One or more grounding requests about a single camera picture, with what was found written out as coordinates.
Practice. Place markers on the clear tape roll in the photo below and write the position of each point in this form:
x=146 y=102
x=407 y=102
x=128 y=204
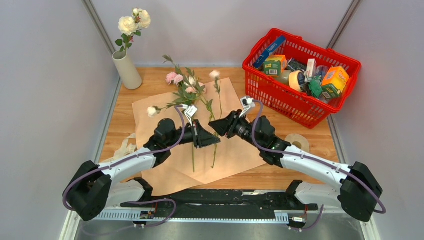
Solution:
x=284 y=77

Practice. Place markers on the aluminium frame post right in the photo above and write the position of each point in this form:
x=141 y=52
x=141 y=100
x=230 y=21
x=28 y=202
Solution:
x=347 y=17

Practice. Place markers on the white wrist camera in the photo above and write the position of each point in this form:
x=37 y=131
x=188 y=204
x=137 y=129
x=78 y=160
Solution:
x=189 y=112
x=247 y=103

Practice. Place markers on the white small box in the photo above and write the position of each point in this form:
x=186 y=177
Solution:
x=311 y=67

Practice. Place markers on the small white bud stem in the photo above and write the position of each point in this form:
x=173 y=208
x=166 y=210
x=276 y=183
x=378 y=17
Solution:
x=154 y=110

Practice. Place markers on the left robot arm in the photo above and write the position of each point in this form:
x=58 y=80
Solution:
x=95 y=187

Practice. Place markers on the pink wrapping paper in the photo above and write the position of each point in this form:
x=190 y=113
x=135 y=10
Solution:
x=189 y=167

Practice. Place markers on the beige cylindrical vase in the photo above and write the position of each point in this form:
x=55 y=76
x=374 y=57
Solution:
x=129 y=74

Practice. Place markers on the beige masking tape roll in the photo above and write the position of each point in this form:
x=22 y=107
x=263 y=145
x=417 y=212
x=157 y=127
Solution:
x=296 y=79

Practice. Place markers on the white rose stem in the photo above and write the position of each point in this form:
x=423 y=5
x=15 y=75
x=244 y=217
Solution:
x=131 y=26

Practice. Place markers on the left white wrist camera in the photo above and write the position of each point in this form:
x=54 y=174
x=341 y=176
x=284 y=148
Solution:
x=189 y=112

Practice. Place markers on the dark foil packet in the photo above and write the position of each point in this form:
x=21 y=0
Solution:
x=295 y=65

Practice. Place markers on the pink and white flower bunch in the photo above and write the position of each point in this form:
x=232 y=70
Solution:
x=190 y=90

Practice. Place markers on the orange and green box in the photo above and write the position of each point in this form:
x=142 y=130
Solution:
x=334 y=82

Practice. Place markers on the toilet paper roll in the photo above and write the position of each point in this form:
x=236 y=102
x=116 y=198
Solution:
x=299 y=141

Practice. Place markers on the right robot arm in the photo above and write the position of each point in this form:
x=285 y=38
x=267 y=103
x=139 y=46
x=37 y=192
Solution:
x=351 y=188

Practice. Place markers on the cream printed ribbon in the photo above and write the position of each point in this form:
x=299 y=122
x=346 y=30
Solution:
x=128 y=146

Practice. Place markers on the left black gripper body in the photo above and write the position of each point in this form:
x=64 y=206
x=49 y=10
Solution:
x=191 y=134

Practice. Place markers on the aluminium frame post left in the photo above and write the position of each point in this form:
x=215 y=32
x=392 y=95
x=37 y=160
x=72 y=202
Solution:
x=92 y=12

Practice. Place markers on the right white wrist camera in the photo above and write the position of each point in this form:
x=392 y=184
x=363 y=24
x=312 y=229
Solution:
x=247 y=103

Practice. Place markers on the green sponge box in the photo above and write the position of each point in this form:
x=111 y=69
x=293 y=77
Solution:
x=274 y=65

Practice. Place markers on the blue razor box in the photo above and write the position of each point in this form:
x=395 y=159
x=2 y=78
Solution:
x=269 y=50

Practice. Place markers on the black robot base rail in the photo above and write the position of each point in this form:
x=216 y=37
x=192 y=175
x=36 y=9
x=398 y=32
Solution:
x=225 y=205

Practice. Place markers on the aluminium frame post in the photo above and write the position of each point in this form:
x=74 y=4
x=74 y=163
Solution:
x=92 y=12
x=347 y=17

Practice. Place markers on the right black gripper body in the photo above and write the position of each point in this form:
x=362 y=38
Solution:
x=240 y=129

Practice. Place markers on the red plastic shopping basket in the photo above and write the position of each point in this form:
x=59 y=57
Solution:
x=299 y=107

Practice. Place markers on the green crumpled packet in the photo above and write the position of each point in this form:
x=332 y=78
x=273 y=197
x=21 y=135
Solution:
x=315 y=86

